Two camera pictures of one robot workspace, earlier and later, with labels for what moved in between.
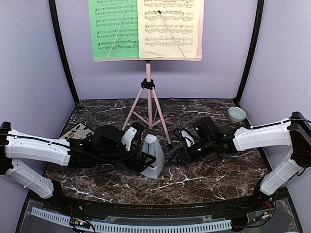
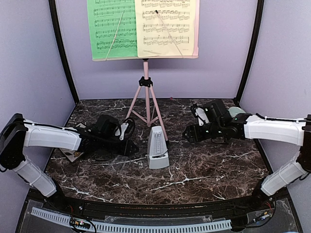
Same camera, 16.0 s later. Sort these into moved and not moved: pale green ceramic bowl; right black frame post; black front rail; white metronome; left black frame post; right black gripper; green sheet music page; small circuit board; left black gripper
Moved: white metronome; right black gripper; left black gripper
Not moved: black front rail; left black frame post; small circuit board; pale green ceramic bowl; right black frame post; green sheet music page
